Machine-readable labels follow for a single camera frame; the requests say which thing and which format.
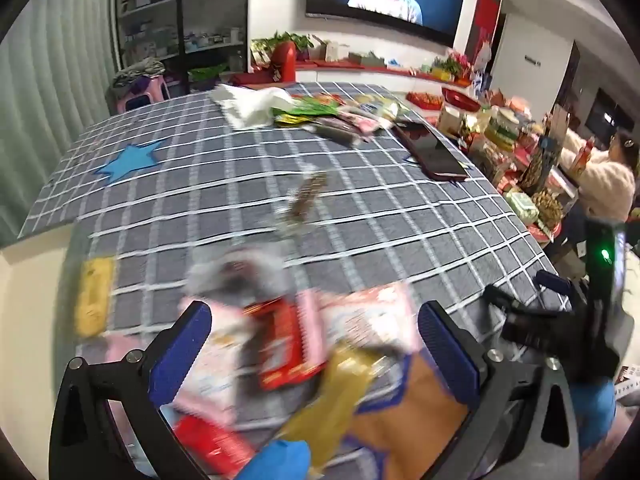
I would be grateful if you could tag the green tissue box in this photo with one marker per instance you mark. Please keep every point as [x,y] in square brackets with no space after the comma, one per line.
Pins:
[367,60]

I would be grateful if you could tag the small red snack packet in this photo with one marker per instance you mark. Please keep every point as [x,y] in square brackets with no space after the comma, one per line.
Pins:
[282,347]

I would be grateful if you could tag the yellow snack packet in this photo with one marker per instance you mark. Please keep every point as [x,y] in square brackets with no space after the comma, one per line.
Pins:
[92,295]

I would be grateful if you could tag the chocolate bar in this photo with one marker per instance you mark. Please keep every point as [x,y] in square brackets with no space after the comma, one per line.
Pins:
[307,195]

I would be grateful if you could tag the large red snack packet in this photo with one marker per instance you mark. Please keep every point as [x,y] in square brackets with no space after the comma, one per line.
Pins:
[215,442]

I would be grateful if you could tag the green leafy plant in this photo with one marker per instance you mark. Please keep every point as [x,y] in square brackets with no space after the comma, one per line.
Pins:
[280,40]

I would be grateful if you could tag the person's left hand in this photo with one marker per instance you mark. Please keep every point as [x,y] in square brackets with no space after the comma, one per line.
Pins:
[280,460]

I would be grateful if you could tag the crumpled white tissue paper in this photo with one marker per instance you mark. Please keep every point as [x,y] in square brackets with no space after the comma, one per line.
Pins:
[250,107]

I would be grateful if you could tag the grey-green curtain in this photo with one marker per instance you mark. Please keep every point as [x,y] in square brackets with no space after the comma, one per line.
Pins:
[50,85]

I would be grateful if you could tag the gold snack packet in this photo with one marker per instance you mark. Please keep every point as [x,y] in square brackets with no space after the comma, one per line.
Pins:
[340,400]

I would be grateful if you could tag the red rounded ornament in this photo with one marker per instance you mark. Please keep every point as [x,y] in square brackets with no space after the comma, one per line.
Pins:
[284,60]

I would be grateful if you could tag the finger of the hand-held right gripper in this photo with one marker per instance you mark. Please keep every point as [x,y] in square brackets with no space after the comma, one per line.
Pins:
[530,327]
[552,281]

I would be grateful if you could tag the orange star patch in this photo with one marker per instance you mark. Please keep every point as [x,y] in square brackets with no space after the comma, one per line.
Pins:
[410,420]

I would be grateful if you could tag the grey checkered tablecloth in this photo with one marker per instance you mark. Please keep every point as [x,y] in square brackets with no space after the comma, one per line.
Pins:
[250,170]

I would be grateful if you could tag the white round-print snack packet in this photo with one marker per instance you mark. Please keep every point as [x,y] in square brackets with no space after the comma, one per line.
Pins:
[220,365]

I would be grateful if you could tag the red wall decoration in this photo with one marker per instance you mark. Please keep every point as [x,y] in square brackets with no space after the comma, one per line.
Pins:
[489,7]

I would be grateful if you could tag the potted red flowers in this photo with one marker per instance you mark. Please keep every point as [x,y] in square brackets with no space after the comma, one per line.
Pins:
[455,65]

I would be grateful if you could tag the dark long snack stick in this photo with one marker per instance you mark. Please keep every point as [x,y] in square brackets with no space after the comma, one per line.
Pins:
[335,132]

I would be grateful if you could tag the dark glass shelf cabinet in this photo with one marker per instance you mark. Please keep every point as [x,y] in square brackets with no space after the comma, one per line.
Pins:
[150,10]

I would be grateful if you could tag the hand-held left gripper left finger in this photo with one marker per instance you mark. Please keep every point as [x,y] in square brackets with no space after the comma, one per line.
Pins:
[177,355]

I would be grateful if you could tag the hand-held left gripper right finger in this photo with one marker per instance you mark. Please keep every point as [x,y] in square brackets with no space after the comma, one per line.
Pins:
[447,355]

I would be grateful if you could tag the blue star patch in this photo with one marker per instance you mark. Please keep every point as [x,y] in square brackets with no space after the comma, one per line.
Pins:
[130,160]

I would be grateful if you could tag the pink white snack packet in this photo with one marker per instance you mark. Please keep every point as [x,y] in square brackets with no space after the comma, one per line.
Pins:
[360,315]

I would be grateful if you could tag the pile of assorted snack packets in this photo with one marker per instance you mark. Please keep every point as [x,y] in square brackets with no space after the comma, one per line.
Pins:
[350,110]

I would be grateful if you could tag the person's right hand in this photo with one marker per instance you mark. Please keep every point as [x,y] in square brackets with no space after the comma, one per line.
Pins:
[595,410]

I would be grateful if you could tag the clear brown snack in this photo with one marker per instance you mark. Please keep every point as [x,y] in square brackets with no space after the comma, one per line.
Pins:
[235,272]

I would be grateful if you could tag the white sideboard with red top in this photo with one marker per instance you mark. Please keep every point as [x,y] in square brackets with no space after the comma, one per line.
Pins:
[370,72]

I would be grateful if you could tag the pink plastic stool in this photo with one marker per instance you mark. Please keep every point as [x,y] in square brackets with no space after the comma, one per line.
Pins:
[150,91]

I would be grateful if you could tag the side table with snack boxes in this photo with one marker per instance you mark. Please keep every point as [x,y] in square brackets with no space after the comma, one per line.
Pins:
[505,135]

